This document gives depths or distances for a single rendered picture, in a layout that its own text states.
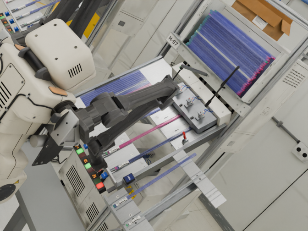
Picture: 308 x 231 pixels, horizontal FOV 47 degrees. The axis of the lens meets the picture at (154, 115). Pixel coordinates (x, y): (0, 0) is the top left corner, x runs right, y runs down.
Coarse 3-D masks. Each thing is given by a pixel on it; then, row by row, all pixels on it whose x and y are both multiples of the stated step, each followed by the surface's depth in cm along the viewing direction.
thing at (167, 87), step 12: (156, 84) 141; (168, 84) 145; (96, 96) 120; (120, 96) 126; (132, 96) 130; (144, 96) 133; (156, 96) 140; (168, 96) 150; (120, 108) 127; (132, 108) 132; (108, 120) 119; (120, 120) 125
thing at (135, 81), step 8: (136, 72) 231; (120, 80) 227; (128, 80) 227; (136, 80) 227; (144, 80) 227; (104, 88) 223; (112, 88) 223; (120, 88) 223; (128, 88) 223; (136, 88) 222; (88, 96) 220; (80, 104) 216; (88, 104) 216
